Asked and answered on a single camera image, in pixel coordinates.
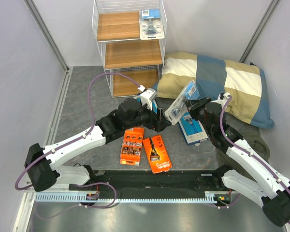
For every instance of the grey slotted cable duct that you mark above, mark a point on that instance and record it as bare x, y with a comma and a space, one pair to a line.
76, 197

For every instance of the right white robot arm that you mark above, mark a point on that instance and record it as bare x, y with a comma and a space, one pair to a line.
268, 188

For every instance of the blue razor box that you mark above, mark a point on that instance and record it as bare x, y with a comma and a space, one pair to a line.
154, 104
192, 130

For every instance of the blue razor box right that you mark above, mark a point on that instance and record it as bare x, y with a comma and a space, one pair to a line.
192, 130

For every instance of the blue razor box left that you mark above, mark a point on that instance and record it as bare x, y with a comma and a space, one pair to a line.
154, 104

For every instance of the orange Gillette Fusion box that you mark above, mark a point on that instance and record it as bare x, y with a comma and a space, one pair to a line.
157, 155

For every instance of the aluminium frame post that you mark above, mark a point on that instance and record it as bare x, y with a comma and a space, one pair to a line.
46, 33
259, 29

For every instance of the top wooden shelf board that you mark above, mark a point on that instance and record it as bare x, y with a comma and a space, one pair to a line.
118, 27

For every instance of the blue beige checkered pillow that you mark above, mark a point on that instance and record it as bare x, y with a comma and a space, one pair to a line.
246, 84

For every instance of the olive green cloth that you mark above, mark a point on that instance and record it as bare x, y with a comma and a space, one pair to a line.
252, 136

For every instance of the right aluminium frame post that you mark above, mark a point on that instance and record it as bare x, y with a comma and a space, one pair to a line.
259, 29

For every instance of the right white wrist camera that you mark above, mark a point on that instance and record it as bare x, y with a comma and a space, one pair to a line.
223, 96

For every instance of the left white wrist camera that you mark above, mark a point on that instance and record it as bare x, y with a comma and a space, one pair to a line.
147, 96

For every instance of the white wire shelf unit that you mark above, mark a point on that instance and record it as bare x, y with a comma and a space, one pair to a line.
119, 6

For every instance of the middle wooden shelf board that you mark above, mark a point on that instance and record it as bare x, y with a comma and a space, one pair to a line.
132, 53

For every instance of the clear blister razor pack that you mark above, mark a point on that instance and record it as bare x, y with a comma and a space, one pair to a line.
151, 25
178, 107

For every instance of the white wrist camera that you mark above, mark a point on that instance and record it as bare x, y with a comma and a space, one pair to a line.
147, 96
223, 96

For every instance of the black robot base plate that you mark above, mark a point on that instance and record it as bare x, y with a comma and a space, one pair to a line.
171, 184

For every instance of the left aluminium frame post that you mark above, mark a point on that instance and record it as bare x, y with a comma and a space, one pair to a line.
46, 33

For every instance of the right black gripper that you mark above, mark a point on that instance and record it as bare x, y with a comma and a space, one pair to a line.
191, 105

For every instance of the orange razor box back-side up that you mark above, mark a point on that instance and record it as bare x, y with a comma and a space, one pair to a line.
130, 153

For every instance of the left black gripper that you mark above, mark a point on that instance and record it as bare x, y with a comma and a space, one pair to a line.
157, 122

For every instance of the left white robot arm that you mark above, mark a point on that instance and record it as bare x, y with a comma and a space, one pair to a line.
45, 165

